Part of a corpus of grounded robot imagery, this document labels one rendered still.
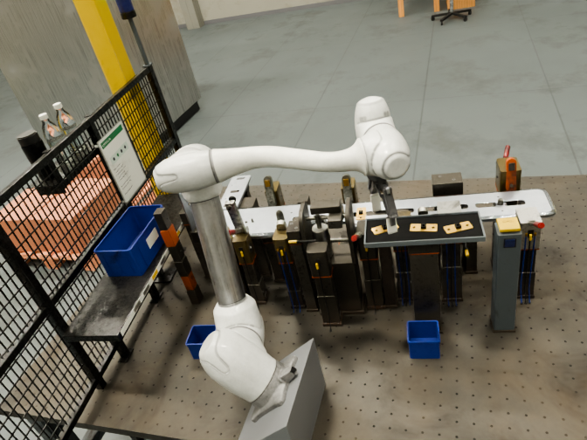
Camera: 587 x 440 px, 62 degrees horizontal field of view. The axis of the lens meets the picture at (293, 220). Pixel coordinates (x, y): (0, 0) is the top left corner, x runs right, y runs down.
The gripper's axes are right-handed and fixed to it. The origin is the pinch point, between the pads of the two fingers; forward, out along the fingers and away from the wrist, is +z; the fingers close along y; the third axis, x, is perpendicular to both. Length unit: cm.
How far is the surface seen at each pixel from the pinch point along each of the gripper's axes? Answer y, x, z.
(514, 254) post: -19.4, -34.6, 14.0
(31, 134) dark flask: 54, 107, -41
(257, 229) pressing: 45, 41, 20
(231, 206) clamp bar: 35, 47, 0
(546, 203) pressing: 6, -64, 20
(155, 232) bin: 49, 81, 9
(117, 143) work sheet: 83, 87, -18
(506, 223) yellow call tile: -15.1, -33.8, 4.1
